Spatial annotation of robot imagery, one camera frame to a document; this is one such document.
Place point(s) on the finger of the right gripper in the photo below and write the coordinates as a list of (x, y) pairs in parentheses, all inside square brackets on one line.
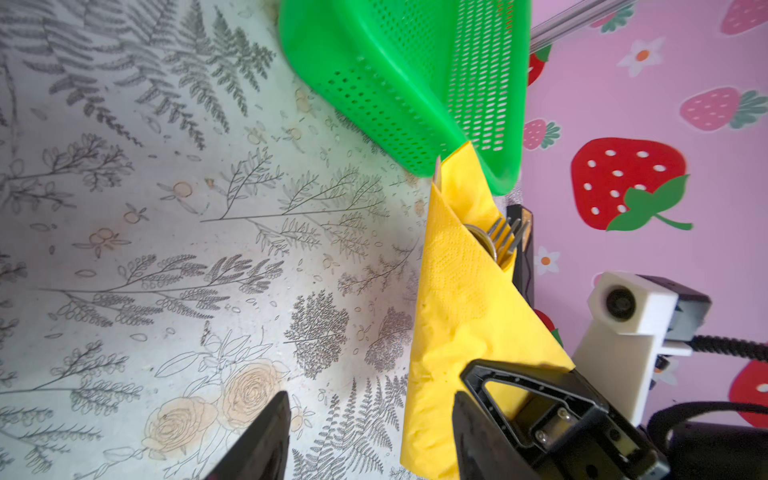
[(560, 425)]

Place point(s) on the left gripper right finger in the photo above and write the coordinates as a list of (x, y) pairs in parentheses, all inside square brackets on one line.
[(483, 452)]

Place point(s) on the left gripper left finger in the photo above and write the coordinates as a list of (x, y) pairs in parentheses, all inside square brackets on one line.
[(261, 453)]

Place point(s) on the yellow paper napkin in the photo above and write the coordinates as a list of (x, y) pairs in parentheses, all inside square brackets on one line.
[(467, 309)]

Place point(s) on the black handled fork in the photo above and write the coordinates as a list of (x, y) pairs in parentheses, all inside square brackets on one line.
[(505, 237)]

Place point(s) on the green plastic basket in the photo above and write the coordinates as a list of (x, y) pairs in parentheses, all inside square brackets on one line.
[(421, 78)]

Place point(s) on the black handled spoon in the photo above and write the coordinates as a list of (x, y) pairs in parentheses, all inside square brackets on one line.
[(484, 240)]

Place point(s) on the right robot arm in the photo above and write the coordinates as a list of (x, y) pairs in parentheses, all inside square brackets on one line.
[(695, 449)]

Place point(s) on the black box yellow label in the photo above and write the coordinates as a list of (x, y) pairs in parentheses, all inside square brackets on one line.
[(524, 270)]

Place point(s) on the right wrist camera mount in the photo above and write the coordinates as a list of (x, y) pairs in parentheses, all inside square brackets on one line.
[(635, 320)]

